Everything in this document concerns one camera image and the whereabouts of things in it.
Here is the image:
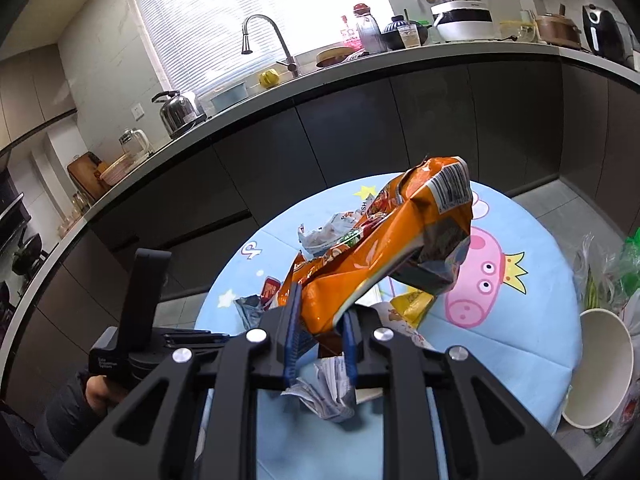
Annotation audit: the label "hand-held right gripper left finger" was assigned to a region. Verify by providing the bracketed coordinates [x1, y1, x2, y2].
[57, 282, 321, 480]

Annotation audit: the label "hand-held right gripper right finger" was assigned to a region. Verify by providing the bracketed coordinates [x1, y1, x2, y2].
[340, 306, 583, 480]

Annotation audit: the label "yellow snack wrapper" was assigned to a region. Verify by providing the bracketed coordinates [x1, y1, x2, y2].
[389, 287, 436, 333]

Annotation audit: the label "white printed snack wrapper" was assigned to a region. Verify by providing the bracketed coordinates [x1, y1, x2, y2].
[298, 211, 373, 261]

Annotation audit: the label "orange snack bag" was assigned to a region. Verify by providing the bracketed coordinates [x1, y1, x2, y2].
[275, 156, 473, 358]

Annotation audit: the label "white paper bucket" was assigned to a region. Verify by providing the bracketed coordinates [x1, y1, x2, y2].
[561, 307, 635, 429]

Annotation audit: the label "person's left forearm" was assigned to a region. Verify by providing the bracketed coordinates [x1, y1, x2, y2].
[0, 370, 108, 480]

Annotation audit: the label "person's left hand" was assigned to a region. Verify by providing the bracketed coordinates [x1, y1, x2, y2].
[85, 375, 129, 407]

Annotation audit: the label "crumpled white wrapper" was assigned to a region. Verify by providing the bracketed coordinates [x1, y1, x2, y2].
[281, 357, 357, 423]

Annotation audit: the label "silver foil wrapper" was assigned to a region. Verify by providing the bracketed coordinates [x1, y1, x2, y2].
[234, 294, 273, 333]

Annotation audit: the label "small red wrapper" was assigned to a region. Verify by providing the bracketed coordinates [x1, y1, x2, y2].
[261, 276, 282, 309]

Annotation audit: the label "glass jars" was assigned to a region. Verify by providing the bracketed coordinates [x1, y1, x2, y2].
[57, 192, 93, 236]

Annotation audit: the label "black wok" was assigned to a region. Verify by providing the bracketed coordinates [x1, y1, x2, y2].
[12, 234, 48, 276]

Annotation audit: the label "stack of plates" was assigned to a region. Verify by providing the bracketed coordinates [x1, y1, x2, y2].
[99, 154, 136, 186]

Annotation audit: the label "wooden cutting board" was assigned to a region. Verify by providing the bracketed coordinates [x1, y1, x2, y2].
[67, 151, 108, 201]

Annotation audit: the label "glass jug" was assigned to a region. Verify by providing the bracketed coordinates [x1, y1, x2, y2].
[118, 128, 152, 158]

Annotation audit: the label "black range hood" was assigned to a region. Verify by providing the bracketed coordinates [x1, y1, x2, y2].
[0, 165, 31, 251]

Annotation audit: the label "blue cartoon tablecloth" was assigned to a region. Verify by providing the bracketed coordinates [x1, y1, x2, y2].
[194, 172, 583, 480]

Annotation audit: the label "steel kettle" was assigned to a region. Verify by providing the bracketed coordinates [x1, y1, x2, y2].
[151, 90, 207, 138]

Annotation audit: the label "pale blue basin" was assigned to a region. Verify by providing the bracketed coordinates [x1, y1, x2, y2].
[209, 82, 249, 113]

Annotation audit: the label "dark kitchen base cabinets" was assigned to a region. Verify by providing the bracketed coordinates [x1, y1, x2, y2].
[0, 55, 640, 431]

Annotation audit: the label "clear bag with green stalks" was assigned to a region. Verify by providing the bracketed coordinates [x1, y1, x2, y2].
[572, 232, 628, 313]

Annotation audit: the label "bag of leafy greens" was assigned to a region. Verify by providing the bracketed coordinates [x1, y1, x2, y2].
[585, 407, 636, 447]

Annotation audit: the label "bamboo steamer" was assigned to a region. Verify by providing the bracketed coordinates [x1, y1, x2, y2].
[315, 46, 356, 68]

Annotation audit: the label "steel kitchen faucet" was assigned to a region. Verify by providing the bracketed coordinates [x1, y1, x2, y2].
[241, 14, 301, 78]

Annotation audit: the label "white window blind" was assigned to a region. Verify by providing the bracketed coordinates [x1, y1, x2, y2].
[125, 0, 393, 106]

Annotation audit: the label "pink bottle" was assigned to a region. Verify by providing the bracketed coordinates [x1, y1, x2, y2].
[341, 15, 362, 51]

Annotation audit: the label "clear bottle with red cap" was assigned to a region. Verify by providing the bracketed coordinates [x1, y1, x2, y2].
[352, 4, 388, 55]

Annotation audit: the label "dark blue bowl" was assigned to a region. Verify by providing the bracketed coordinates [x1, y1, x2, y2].
[382, 15, 416, 51]

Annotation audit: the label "white rice cooker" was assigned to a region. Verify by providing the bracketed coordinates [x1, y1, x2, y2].
[430, 0, 496, 43]

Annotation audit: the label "clear glass bowl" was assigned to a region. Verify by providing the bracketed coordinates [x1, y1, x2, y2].
[500, 17, 538, 43]

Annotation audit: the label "brown cooking pot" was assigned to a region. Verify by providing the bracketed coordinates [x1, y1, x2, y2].
[535, 10, 583, 50]

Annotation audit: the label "black air fryer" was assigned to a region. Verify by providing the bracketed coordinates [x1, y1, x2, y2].
[581, 4, 632, 63]

